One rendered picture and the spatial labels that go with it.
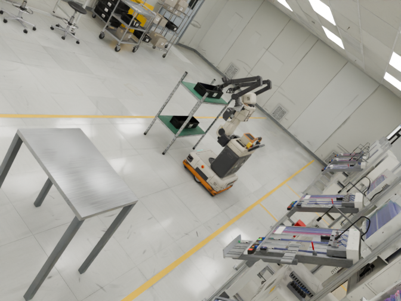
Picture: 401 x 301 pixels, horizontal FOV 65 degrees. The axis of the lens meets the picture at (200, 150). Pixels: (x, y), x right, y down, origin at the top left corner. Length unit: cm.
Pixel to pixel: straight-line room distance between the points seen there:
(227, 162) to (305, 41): 801
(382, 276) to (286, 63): 970
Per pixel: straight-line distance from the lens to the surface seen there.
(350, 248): 260
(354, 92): 1124
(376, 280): 264
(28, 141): 208
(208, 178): 433
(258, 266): 248
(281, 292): 284
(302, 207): 404
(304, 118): 1137
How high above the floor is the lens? 203
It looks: 22 degrees down
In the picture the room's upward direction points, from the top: 38 degrees clockwise
